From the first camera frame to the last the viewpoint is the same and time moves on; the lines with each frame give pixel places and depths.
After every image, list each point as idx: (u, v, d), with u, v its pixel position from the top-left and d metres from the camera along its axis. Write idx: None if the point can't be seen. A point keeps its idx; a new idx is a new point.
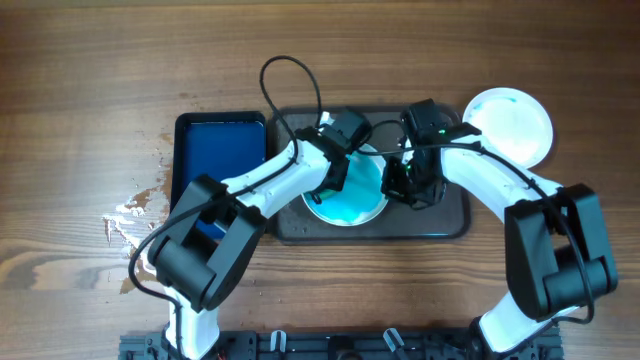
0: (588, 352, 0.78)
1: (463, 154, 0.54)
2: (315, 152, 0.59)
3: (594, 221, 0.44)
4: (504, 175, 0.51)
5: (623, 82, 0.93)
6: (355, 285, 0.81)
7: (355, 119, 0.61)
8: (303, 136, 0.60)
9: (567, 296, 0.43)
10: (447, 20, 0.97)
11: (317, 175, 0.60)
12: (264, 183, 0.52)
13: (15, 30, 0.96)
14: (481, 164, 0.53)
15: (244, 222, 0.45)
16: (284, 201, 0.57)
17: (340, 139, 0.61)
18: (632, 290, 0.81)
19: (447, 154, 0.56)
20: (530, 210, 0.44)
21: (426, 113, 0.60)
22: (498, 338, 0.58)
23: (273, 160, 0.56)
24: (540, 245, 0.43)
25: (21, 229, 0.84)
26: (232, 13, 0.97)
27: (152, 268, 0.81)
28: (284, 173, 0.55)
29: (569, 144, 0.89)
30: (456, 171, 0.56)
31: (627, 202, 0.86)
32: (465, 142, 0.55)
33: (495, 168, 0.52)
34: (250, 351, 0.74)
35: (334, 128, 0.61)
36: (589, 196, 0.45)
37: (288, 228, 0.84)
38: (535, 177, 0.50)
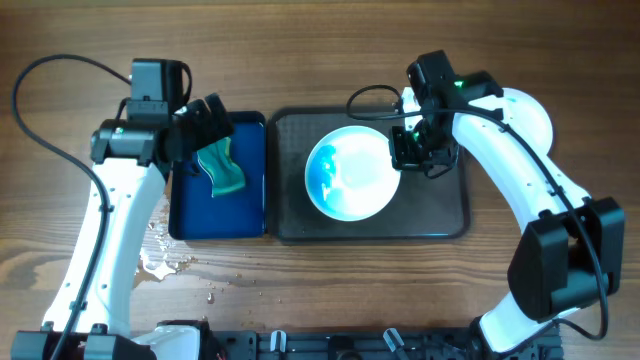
0: (588, 352, 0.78)
1: (484, 125, 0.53)
2: (123, 179, 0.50)
3: (616, 235, 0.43)
4: (529, 170, 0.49)
5: (623, 82, 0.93)
6: (355, 285, 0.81)
7: (153, 76, 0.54)
8: (108, 154, 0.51)
9: (570, 300, 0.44)
10: (448, 20, 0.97)
11: (153, 188, 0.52)
12: (89, 282, 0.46)
13: (15, 30, 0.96)
14: (504, 145, 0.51)
15: (94, 344, 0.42)
16: (139, 233, 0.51)
17: (158, 110, 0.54)
18: (632, 290, 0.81)
19: (464, 120, 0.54)
20: (552, 225, 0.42)
21: (437, 64, 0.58)
22: (499, 338, 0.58)
23: (86, 228, 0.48)
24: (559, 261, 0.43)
25: (21, 230, 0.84)
26: (232, 13, 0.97)
27: (152, 268, 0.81)
28: (105, 236, 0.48)
29: (569, 144, 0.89)
30: (470, 139, 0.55)
31: (627, 202, 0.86)
32: (485, 107, 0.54)
33: (517, 154, 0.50)
34: (250, 351, 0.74)
35: (139, 98, 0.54)
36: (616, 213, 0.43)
37: (288, 228, 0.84)
38: (561, 179, 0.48)
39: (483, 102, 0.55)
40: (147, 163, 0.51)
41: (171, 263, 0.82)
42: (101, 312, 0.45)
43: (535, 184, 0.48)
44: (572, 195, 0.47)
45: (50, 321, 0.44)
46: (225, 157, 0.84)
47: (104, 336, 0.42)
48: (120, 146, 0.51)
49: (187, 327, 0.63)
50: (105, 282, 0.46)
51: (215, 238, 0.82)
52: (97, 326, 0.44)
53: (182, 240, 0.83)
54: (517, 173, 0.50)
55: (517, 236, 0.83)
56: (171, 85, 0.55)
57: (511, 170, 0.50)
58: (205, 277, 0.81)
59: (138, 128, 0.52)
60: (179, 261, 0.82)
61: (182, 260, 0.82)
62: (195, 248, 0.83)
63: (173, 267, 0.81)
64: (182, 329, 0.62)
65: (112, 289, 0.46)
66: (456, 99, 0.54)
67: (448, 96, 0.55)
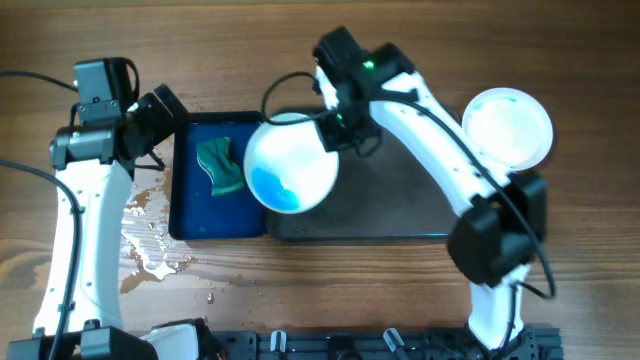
0: (588, 352, 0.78)
1: (403, 109, 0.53)
2: (90, 181, 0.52)
3: (539, 203, 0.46)
4: (454, 156, 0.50)
5: (623, 82, 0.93)
6: (355, 285, 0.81)
7: (98, 77, 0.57)
8: (70, 160, 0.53)
9: (511, 263, 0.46)
10: (448, 20, 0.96)
11: (119, 185, 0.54)
12: (74, 282, 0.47)
13: (15, 31, 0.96)
14: (425, 129, 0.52)
15: (89, 341, 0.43)
16: (116, 231, 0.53)
17: (109, 109, 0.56)
18: (633, 290, 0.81)
19: (385, 107, 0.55)
20: (481, 211, 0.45)
21: (337, 40, 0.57)
22: (488, 333, 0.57)
23: (61, 233, 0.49)
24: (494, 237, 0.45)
25: (21, 230, 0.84)
26: (233, 13, 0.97)
27: (152, 268, 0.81)
28: (81, 237, 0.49)
29: (569, 144, 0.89)
30: (392, 122, 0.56)
31: (627, 202, 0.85)
32: (402, 92, 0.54)
33: (438, 137, 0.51)
34: (250, 351, 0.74)
35: (89, 100, 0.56)
36: (536, 184, 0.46)
37: (287, 228, 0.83)
38: (481, 155, 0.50)
39: (397, 79, 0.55)
40: (110, 161, 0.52)
41: (171, 263, 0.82)
42: (90, 308, 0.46)
43: (460, 168, 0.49)
44: (497, 173, 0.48)
45: (41, 326, 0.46)
46: (225, 156, 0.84)
47: (96, 330, 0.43)
48: (80, 150, 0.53)
49: (183, 325, 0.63)
50: (90, 280, 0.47)
51: (216, 238, 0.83)
52: (89, 322, 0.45)
53: (182, 240, 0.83)
54: (445, 160, 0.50)
55: None
56: (118, 83, 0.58)
57: (437, 157, 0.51)
58: (205, 277, 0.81)
59: (95, 129, 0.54)
60: (179, 261, 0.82)
61: (182, 260, 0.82)
62: (195, 248, 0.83)
63: (173, 267, 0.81)
64: (178, 326, 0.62)
65: (97, 286, 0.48)
66: (370, 81, 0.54)
67: (362, 80, 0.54)
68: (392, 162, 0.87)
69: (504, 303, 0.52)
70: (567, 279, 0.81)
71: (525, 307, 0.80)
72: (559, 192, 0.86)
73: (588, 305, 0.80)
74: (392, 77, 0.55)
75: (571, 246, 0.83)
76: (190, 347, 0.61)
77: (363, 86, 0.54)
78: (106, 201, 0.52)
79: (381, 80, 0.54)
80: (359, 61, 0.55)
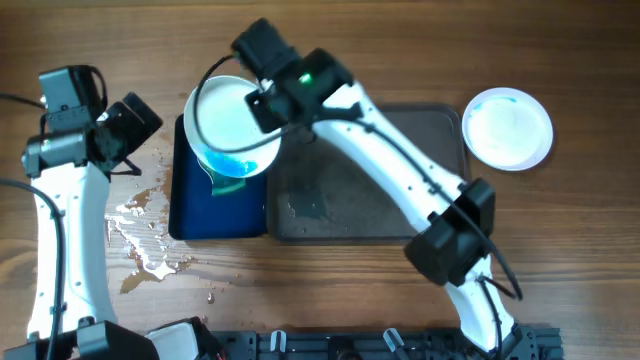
0: (589, 352, 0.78)
1: (350, 128, 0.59)
2: (66, 184, 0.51)
3: (489, 208, 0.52)
4: (407, 174, 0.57)
5: (623, 82, 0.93)
6: (355, 285, 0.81)
7: (62, 84, 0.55)
8: (44, 167, 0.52)
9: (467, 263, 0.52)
10: (448, 20, 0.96)
11: (97, 185, 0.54)
12: (63, 284, 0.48)
13: (15, 30, 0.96)
14: (374, 148, 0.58)
15: (85, 338, 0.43)
16: (99, 230, 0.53)
17: (77, 115, 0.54)
18: (633, 290, 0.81)
19: (332, 126, 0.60)
20: (441, 230, 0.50)
21: (265, 43, 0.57)
22: (482, 335, 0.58)
23: (44, 237, 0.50)
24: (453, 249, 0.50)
25: (21, 230, 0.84)
26: (233, 13, 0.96)
27: (152, 268, 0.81)
28: (65, 240, 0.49)
29: (569, 144, 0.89)
30: (336, 137, 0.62)
31: (628, 202, 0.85)
32: (343, 108, 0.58)
33: (388, 155, 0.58)
34: (250, 351, 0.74)
35: (56, 108, 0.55)
36: (485, 193, 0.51)
37: (288, 228, 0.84)
38: (432, 169, 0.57)
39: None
40: (84, 163, 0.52)
41: (171, 263, 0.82)
42: (82, 307, 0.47)
43: (413, 186, 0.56)
44: (448, 187, 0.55)
45: (36, 331, 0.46)
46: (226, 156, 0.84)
47: (91, 326, 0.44)
48: (52, 156, 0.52)
49: (180, 324, 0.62)
50: (79, 279, 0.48)
51: (216, 238, 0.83)
52: (83, 319, 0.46)
53: (182, 240, 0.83)
54: (397, 177, 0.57)
55: (518, 237, 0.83)
56: (84, 89, 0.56)
57: (390, 174, 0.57)
58: (205, 277, 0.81)
59: (65, 134, 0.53)
60: (180, 261, 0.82)
61: (182, 260, 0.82)
62: (195, 248, 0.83)
63: (173, 267, 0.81)
64: (175, 325, 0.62)
65: (86, 285, 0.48)
66: (307, 96, 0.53)
67: (298, 93, 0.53)
68: None
69: (480, 299, 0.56)
70: (567, 279, 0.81)
71: (524, 307, 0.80)
72: (559, 192, 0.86)
73: (588, 305, 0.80)
74: (330, 89, 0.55)
75: (571, 246, 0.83)
76: (188, 345, 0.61)
77: (300, 100, 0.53)
78: (86, 201, 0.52)
79: (317, 93, 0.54)
80: (292, 72, 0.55)
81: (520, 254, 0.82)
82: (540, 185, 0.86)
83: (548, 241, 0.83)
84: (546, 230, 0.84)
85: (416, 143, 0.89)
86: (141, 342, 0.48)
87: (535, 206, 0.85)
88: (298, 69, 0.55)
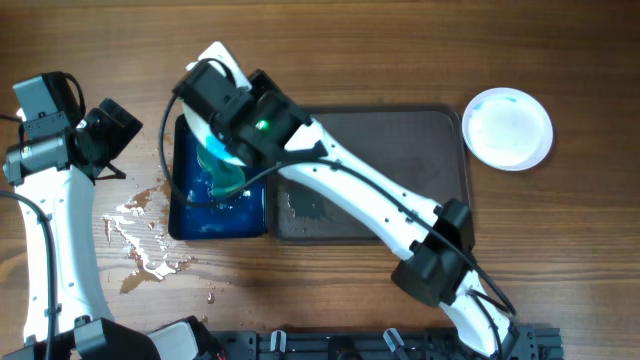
0: (589, 352, 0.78)
1: (316, 169, 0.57)
2: (51, 188, 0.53)
3: (467, 225, 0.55)
4: (383, 208, 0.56)
5: (623, 82, 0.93)
6: (355, 285, 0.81)
7: (39, 93, 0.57)
8: (26, 173, 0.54)
9: (455, 283, 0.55)
10: (448, 20, 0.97)
11: (82, 188, 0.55)
12: (56, 286, 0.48)
13: (15, 31, 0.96)
14: (345, 184, 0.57)
15: (82, 336, 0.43)
16: (88, 231, 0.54)
17: (57, 121, 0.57)
18: (633, 290, 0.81)
19: (296, 169, 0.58)
20: (423, 257, 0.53)
21: (214, 86, 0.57)
22: (481, 342, 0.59)
23: (32, 243, 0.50)
24: (440, 273, 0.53)
25: (21, 230, 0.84)
26: (232, 13, 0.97)
27: (152, 268, 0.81)
28: (54, 243, 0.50)
29: (569, 144, 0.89)
30: (297, 176, 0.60)
31: (627, 202, 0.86)
32: (305, 148, 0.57)
33: (360, 191, 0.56)
34: (250, 351, 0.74)
35: (35, 116, 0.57)
36: (459, 212, 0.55)
37: (288, 228, 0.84)
38: (404, 196, 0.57)
39: (296, 135, 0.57)
40: (66, 166, 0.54)
41: (171, 263, 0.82)
42: (76, 307, 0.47)
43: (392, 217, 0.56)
44: (424, 212, 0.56)
45: (32, 335, 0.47)
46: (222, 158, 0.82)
47: (88, 324, 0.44)
48: (33, 160, 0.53)
49: (175, 324, 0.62)
50: (71, 281, 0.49)
51: (216, 238, 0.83)
52: (79, 319, 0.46)
53: (181, 240, 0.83)
54: (374, 211, 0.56)
55: (518, 236, 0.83)
56: (61, 96, 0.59)
57: (366, 210, 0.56)
58: (205, 277, 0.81)
59: (44, 138, 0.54)
60: (179, 261, 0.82)
61: (182, 260, 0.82)
62: (195, 248, 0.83)
63: (173, 267, 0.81)
64: (171, 326, 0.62)
65: (79, 285, 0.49)
66: (266, 143, 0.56)
67: (257, 140, 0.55)
68: (391, 163, 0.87)
69: (474, 310, 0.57)
70: (567, 279, 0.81)
71: (525, 307, 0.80)
72: (559, 192, 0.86)
73: (588, 305, 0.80)
74: (288, 131, 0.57)
75: (571, 246, 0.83)
76: (186, 343, 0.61)
77: (262, 146, 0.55)
78: (72, 203, 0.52)
79: (277, 137, 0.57)
80: (249, 116, 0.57)
81: (520, 254, 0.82)
82: (540, 185, 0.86)
83: (548, 241, 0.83)
84: (546, 230, 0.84)
85: (416, 143, 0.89)
86: (138, 338, 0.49)
87: (535, 206, 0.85)
88: (253, 112, 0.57)
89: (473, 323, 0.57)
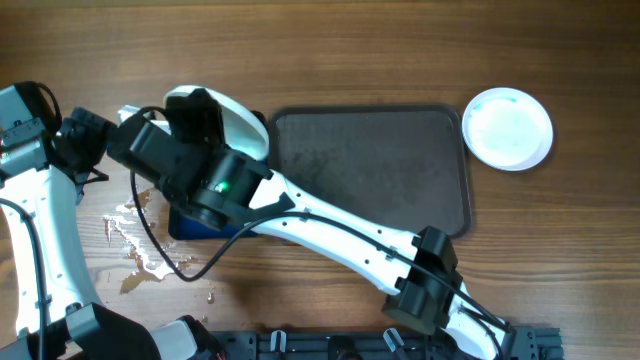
0: (588, 352, 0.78)
1: (286, 222, 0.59)
2: (32, 188, 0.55)
3: (447, 250, 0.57)
4: (360, 250, 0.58)
5: (623, 82, 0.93)
6: (355, 285, 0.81)
7: (13, 102, 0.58)
8: (6, 177, 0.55)
9: (446, 308, 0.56)
10: (448, 20, 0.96)
11: (63, 187, 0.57)
12: (44, 279, 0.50)
13: (14, 30, 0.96)
14: (318, 233, 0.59)
15: (74, 323, 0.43)
16: (73, 227, 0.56)
17: (32, 129, 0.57)
18: (632, 290, 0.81)
19: (268, 226, 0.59)
20: (412, 294, 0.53)
21: (163, 150, 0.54)
22: (483, 350, 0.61)
23: (18, 240, 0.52)
24: (431, 305, 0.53)
25: None
26: (232, 13, 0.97)
27: (152, 268, 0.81)
28: (39, 239, 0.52)
29: (569, 144, 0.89)
30: (270, 232, 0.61)
31: (628, 203, 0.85)
32: (271, 204, 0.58)
33: (337, 237, 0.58)
34: (250, 351, 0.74)
35: (11, 125, 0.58)
36: (437, 240, 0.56)
37: None
38: (379, 233, 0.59)
39: (256, 192, 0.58)
40: (47, 166, 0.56)
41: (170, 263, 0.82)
42: (66, 295, 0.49)
43: (371, 259, 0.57)
44: (402, 247, 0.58)
45: (24, 327, 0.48)
46: None
47: (80, 309, 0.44)
48: (14, 165, 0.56)
49: (175, 321, 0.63)
50: (60, 272, 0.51)
51: (216, 238, 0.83)
52: (70, 306, 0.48)
53: (181, 240, 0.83)
54: (351, 256, 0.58)
55: (518, 236, 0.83)
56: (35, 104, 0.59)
57: (343, 255, 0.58)
58: (205, 277, 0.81)
59: (23, 143, 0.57)
60: (180, 261, 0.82)
61: (182, 260, 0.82)
62: (195, 248, 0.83)
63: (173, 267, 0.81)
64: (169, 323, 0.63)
65: (68, 275, 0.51)
66: (229, 205, 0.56)
67: (219, 205, 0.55)
68: (391, 163, 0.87)
69: (469, 323, 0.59)
70: (566, 279, 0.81)
71: (525, 307, 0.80)
72: (559, 192, 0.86)
73: (588, 305, 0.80)
74: (248, 188, 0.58)
75: (571, 246, 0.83)
76: (185, 339, 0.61)
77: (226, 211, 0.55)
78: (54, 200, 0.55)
79: (238, 196, 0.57)
80: (207, 178, 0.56)
81: (521, 254, 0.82)
82: (540, 185, 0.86)
83: (548, 241, 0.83)
84: (547, 230, 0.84)
85: (415, 143, 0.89)
86: (134, 325, 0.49)
87: (535, 206, 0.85)
88: (209, 171, 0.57)
89: (469, 334, 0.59)
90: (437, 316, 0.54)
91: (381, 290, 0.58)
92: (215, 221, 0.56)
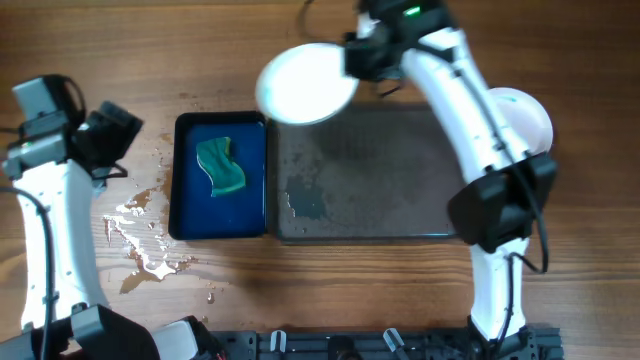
0: (588, 352, 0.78)
1: (439, 68, 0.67)
2: (49, 181, 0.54)
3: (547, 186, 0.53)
4: (476, 124, 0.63)
5: (623, 82, 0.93)
6: (355, 285, 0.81)
7: (39, 91, 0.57)
8: (26, 168, 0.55)
9: (503, 227, 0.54)
10: None
11: (79, 182, 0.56)
12: (53, 275, 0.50)
13: (14, 30, 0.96)
14: (455, 90, 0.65)
15: (79, 326, 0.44)
16: (85, 223, 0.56)
17: (55, 120, 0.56)
18: (633, 290, 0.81)
19: (419, 60, 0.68)
20: (492, 181, 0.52)
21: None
22: (489, 321, 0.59)
23: (32, 233, 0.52)
24: (496, 204, 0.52)
25: (21, 230, 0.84)
26: (233, 12, 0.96)
27: (152, 268, 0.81)
28: (52, 233, 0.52)
29: (569, 144, 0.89)
30: (419, 75, 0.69)
31: (628, 203, 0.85)
32: (437, 48, 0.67)
33: (467, 99, 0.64)
34: (250, 351, 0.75)
35: (35, 116, 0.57)
36: (547, 168, 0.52)
37: (288, 228, 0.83)
38: (504, 129, 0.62)
39: (437, 33, 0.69)
40: (65, 161, 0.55)
41: (170, 263, 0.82)
42: (73, 294, 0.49)
43: (481, 137, 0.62)
44: (515, 150, 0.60)
45: (30, 321, 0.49)
46: (225, 156, 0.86)
47: (85, 312, 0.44)
48: (34, 157, 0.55)
49: (176, 322, 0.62)
50: (68, 269, 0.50)
51: (215, 238, 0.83)
52: (76, 306, 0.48)
53: (181, 240, 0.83)
54: (470, 126, 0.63)
55: None
56: (61, 96, 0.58)
57: (464, 124, 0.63)
58: (205, 277, 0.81)
59: (43, 135, 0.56)
60: (180, 261, 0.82)
61: (182, 260, 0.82)
62: (195, 248, 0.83)
63: (173, 267, 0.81)
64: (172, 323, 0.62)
65: (76, 273, 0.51)
66: (409, 31, 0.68)
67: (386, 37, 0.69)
68: (391, 163, 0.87)
69: (501, 276, 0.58)
70: (566, 279, 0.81)
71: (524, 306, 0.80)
72: (558, 192, 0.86)
73: (587, 305, 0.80)
74: (432, 25, 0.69)
75: (570, 246, 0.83)
76: (185, 340, 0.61)
77: (402, 32, 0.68)
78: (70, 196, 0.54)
79: (419, 28, 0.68)
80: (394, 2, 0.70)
81: None
82: None
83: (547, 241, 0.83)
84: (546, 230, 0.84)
85: (415, 143, 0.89)
86: (138, 328, 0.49)
87: None
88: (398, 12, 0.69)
89: (493, 292, 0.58)
90: (493, 219, 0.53)
91: (468, 173, 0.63)
92: (385, 38, 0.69)
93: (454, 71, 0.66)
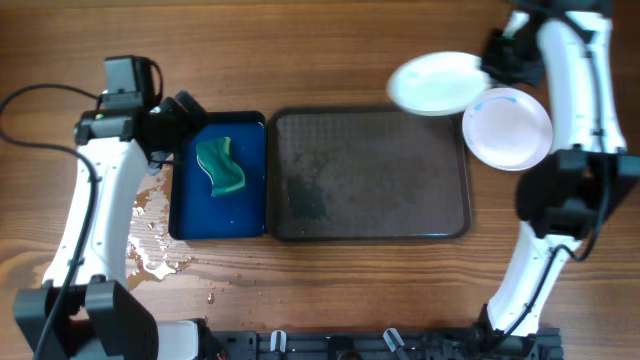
0: (588, 352, 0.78)
1: (574, 43, 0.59)
2: (109, 154, 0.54)
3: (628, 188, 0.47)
4: (585, 103, 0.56)
5: (622, 82, 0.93)
6: (355, 285, 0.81)
7: (127, 69, 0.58)
8: (91, 137, 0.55)
9: (562, 216, 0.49)
10: (447, 20, 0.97)
11: (136, 164, 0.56)
12: (86, 243, 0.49)
13: (15, 30, 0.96)
14: (578, 66, 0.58)
15: (93, 299, 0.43)
16: (128, 205, 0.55)
17: (133, 100, 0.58)
18: (633, 290, 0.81)
19: (557, 29, 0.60)
20: (577, 157, 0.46)
21: None
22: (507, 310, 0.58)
23: (77, 198, 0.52)
24: (566, 185, 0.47)
25: (21, 230, 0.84)
26: (233, 13, 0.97)
27: (152, 268, 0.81)
28: (96, 202, 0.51)
29: None
30: (549, 46, 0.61)
31: (627, 203, 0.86)
32: (585, 24, 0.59)
33: (584, 79, 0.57)
34: (250, 351, 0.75)
35: (114, 91, 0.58)
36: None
37: (288, 228, 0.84)
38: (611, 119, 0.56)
39: (585, 14, 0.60)
40: (129, 139, 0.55)
41: (171, 263, 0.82)
42: (98, 264, 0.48)
43: (584, 117, 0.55)
44: (611, 140, 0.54)
45: (50, 279, 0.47)
46: (225, 156, 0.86)
47: (100, 284, 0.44)
48: (101, 129, 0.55)
49: (185, 321, 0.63)
50: (100, 240, 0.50)
51: (215, 238, 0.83)
52: (96, 277, 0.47)
53: (181, 240, 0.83)
54: (579, 102, 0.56)
55: None
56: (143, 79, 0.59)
57: (574, 100, 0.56)
58: (205, 277, 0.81)
59: (117, 112, 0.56)
60: (179, 261, 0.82)
61: (182, 260, 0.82)
62: (195, 248, 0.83)
63: (173, 267, 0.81)
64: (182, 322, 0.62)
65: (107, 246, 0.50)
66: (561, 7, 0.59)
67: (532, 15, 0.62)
68: (391, 163, 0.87)
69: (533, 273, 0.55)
70: (565, 279, 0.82)
71: None
72: None
73: (587, 305, 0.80)
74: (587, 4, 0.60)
75: None
76: (188, 343, 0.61)
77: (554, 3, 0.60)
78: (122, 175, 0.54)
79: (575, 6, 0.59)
80: None
81: None
82: None
83: None
84: None
85: (415, 142, 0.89)
86: (143, 313, 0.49)
87: None
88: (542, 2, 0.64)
89: (521, 281, 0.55)
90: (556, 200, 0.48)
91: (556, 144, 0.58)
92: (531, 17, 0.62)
93: (586, 50, 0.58)
